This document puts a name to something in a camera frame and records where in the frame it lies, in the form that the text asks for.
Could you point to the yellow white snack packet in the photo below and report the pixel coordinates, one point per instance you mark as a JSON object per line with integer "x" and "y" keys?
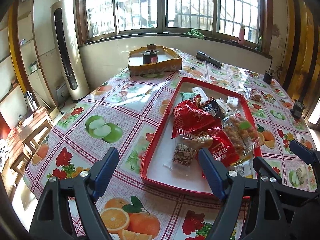
{"x": 244, "y": 167}

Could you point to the large red snack bag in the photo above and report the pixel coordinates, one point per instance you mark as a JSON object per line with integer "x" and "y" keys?
{"x": 189, "y": 117}

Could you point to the wooden stool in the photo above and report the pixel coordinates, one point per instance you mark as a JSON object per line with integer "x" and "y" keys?
{"x": 25, "y": 139}

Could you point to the window with metal bars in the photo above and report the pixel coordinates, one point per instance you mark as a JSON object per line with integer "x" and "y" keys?
{"x": 215, "y": 19}

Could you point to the white nougat clear wrapper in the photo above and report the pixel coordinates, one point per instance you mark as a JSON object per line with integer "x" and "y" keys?
{"x": 196, "y": 142}

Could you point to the black cylindrical motor near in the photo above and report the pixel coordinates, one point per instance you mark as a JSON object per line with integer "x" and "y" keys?
{"x": 297, "y": 109}

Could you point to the pale nougat clear wrapper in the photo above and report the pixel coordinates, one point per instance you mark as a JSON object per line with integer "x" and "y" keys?
{"x": 298, "y": 177}

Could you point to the green snack bar packet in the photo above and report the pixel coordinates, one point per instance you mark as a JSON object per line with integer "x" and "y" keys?
{"x": 188, "y": 95}

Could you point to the round pastry clear wrapper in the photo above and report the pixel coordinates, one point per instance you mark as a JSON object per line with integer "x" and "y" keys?
{"x": 253, "y": 94}

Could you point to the black cylindrical motor far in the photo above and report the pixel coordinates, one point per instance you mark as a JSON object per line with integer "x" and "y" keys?
{"x": 267, "y": 78}

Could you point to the dark seed bar clear wrapper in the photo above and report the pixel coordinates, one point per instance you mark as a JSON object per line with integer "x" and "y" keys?
{"x": 182, "y": 158}

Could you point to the small dark ink bottle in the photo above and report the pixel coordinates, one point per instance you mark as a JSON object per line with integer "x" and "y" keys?
{"x": 150, "y": 55}

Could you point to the steel kettle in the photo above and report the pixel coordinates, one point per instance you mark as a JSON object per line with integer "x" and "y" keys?
{"x": 30, "y": 101}

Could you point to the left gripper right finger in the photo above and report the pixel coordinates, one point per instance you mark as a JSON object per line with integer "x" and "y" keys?
{"x": 264, "y": 217}

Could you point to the pink bottle on windowsill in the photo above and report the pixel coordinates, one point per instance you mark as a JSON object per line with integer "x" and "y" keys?
{"x": 241, "y": 38}

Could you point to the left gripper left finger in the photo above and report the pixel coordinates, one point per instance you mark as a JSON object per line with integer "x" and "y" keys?
{"x": 52, "y": 218}

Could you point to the green cloth on windowsill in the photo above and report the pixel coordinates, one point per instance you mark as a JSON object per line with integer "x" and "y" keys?
{"x": 195, "y": 33}

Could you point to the black snack packet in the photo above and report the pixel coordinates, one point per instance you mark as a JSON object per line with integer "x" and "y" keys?
{"x": 211, "y": 107}

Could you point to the red white tray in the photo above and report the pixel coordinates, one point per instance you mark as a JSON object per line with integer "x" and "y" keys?
{"x": 157, "y": 167}

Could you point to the white tower air conditioner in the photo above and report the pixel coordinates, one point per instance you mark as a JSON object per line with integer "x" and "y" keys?
{"x": 67, "y": 49}

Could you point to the small red snack bag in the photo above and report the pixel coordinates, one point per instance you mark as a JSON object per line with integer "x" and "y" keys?
{"x": 222, "y": 148}

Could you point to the black flashlight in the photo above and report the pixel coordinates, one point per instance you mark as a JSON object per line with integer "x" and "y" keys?
{"x": 205, "y": 58}

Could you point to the long cream cracker packet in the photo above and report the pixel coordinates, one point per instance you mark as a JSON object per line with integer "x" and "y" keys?
{"x": 229, "y": 107}

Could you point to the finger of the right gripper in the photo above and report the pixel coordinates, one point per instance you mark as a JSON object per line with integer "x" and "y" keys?
{"x": 310, "y": 157}
{"x": 267, "y": 176}

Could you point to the black cylindrical motor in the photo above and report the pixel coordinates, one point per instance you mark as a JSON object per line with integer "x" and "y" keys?
{"x": 297, "y": 109}
{"x": 267, "y": 78}

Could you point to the peanut brittle clear packet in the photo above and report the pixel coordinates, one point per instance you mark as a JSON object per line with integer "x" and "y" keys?
{"x": 241, "y": 133}

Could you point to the floral plastic tablecloth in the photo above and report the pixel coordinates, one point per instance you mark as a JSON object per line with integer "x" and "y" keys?
{"x": 125, "y": 112}

